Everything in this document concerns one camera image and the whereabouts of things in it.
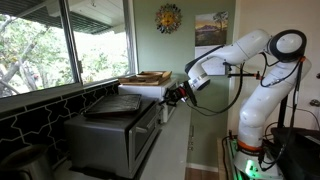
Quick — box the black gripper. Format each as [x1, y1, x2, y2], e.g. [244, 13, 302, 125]
[162, 85, 187, 108]

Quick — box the toaster oven glass door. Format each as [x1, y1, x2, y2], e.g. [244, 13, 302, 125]
[127, 102, 163, 175]

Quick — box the white microwave oven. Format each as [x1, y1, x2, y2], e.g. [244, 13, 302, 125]
[117, 77, 180, 124]

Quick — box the silver toaster oven body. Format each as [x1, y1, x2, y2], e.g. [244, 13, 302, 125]
[63, 96, 164, 180]

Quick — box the silver door knob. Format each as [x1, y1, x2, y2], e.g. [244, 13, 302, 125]
[308, 98, 320, 108]

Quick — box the wooden serving tray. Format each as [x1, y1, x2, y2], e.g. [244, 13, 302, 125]
[117, 70, 173, 87]

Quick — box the dark baking tray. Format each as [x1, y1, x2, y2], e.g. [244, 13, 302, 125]
[82, 93, 143, 118]

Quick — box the black rod with orange end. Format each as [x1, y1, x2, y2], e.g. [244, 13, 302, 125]
[227, 70, 262, 80]

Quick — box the robot mounting base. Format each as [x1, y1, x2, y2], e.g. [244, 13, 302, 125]
[232, 150, 285, 180]

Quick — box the black equipment case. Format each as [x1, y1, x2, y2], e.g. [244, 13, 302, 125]
[265, 126, 320, 180]

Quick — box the metal pot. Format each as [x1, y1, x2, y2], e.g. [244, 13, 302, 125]
[0, 143, 55, 180]

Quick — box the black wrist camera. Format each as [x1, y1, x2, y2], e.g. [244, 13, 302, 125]
[181, 80, 198, 108]

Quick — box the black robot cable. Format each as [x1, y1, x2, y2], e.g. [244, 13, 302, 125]
[185, 61, 247, 118]

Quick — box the paper wall calendar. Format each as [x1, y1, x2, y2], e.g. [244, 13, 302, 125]
[194, 11, 230, 76]

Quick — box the sun wall decoration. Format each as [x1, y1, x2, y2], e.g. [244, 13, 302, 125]
[154, 2, 183, 35]

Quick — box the metal window frame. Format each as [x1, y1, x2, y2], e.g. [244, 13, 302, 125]
[0, 0, 138, 101]

